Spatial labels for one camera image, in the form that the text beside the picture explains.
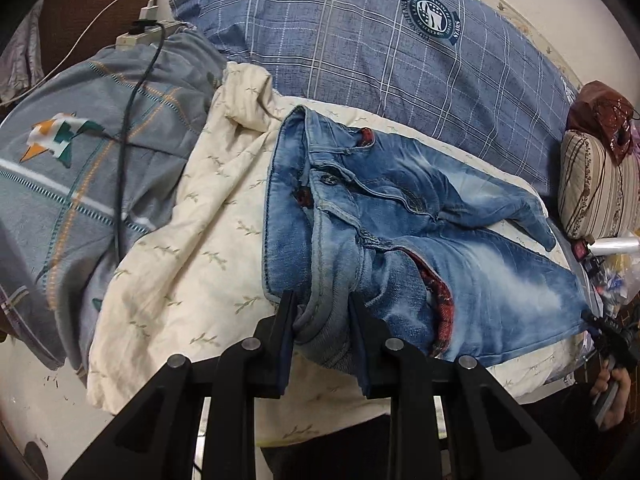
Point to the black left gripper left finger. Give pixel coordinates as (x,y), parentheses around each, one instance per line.
(258,367)

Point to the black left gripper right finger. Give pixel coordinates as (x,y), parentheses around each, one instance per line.
(389,368)

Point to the blue denim jeans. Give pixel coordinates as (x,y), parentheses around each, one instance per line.
(453,260)

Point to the person's right hand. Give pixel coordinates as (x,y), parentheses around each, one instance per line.
(614,385)

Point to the clutter of plastic bags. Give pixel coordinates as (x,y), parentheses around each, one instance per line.
(615,278)

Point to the white plastic roll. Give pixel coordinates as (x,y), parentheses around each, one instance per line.
(609,246)

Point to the cream leaf-print blanket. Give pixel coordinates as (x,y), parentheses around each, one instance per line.
(194,286)

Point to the beige striped pillow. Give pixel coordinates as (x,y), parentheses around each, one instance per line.
(597,197)

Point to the dark red plastic bag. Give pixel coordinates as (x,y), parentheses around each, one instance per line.
(604,113)

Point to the grey patterned quilt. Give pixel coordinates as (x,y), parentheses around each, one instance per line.
(89,164)

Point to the blue plaid pillow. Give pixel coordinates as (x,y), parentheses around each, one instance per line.
(454,70)

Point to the white power strip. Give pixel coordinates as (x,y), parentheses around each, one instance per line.
(145,35)

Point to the brown wooden headboard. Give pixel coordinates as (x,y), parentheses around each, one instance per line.
(73,30)

